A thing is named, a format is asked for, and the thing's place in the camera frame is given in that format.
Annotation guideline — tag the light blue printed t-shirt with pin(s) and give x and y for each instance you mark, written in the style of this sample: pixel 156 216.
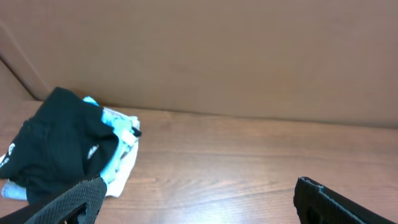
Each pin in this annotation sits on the light blue printed t-shirt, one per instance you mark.
pixel 121 126

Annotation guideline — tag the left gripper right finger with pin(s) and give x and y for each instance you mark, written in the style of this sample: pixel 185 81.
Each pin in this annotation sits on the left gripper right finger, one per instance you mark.
pixel 317 204

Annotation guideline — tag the beige folded garment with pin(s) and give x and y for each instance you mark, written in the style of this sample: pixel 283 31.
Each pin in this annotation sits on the beige folded garment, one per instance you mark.
pixel 114 189

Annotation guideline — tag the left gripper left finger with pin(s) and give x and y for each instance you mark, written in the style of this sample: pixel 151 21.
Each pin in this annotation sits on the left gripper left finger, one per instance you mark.
pixel 81 203

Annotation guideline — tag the black t-shirt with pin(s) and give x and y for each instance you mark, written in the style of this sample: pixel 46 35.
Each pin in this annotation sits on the black t-shirt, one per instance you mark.
pixel 64 142

